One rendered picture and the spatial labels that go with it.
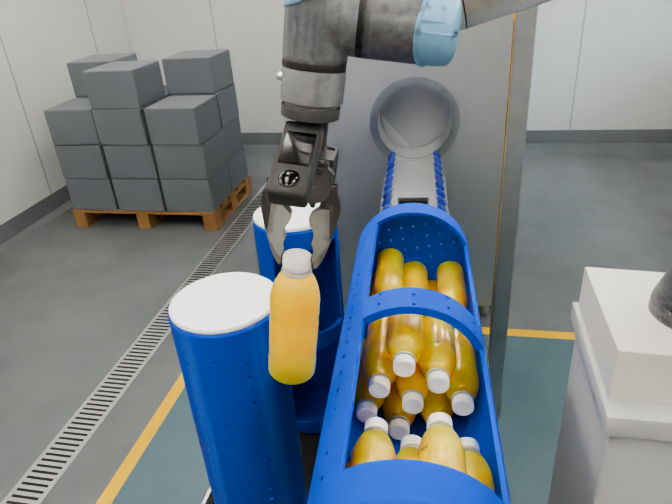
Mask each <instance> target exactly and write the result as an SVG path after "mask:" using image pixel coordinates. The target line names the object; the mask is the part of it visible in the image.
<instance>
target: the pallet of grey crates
mask: <svg viewBox="0 0 672 504"><path fill-rule="evenodd" d="M162 65H163V70H164V75H165V80H166V85H163V80H162V75H161V70H160V65H159V61H158V60H144V61H138V60H137V55H136V53H117V54H94V55H91V56H87V57H84V58H81V59H78V60H75V61H71V62H68V63H67V67H68V71H69V75H70V78H71V82H72V85H73V89H74V92H75V96H76V97H77V98H73V99H71V100H69V101H66V102H64V103H61V104H59V105H56V106H54V107H52V108H49V109H47V110H44V114H45V117H46V120H47V124H48V127H49V130H50V133H51V136H52V140H53V143H54V145H55V146H54V147H55V150H56V154H57V157H58V160H59V163H60V166H61V170H62V173H63V176H64V178H66V179H65V181H66V185H67V188H68V191H69V194H70V197H71V201H72V204H73V207H74V209H73V210H72V211H73V214H74V218H75V221H76V224H77V227H89V226H90V225H92V224H93V223H94V222H95V221H97V220H98V219H99V218H101V217H102V216H103V215H105V214H106V213H114V214H136V216H137V220H138V224H139V228H145V229H151V228H153V227H154V226H155V225H156V224H157V223H158V222H159V221H160V220H161V219H162V218H163V217H165V216H166V215H199V216H202V217H203V222H204V227H205V230H213V231H218V229H219V228H220V227H221V226H222V225H223V224H224V222H225V221H226V220H227V219H228V218H229V217H230V215H231V214H232V213H233V212H234V211H235V210H236V208H237V207H238V206H239V205H240V204H241V203H242V201H243V200H244V199H245V198H246V197H247V196H248V194H249V193H250V192H251V191H252V189H251V182H250V176H249V175H248V171H247V164H246V158H245V151H244V147H243V141H242V134H241V127H240V121H239V116H238V115H239V110H238V103H237V97H236V90H235V84H234V80H233V73H232V66H231V60H230V53H229V49H213V50H187V51H182V52H180V53H177V54H174V55H171V56H169V57H166V58H163V59H162Z"/></svg>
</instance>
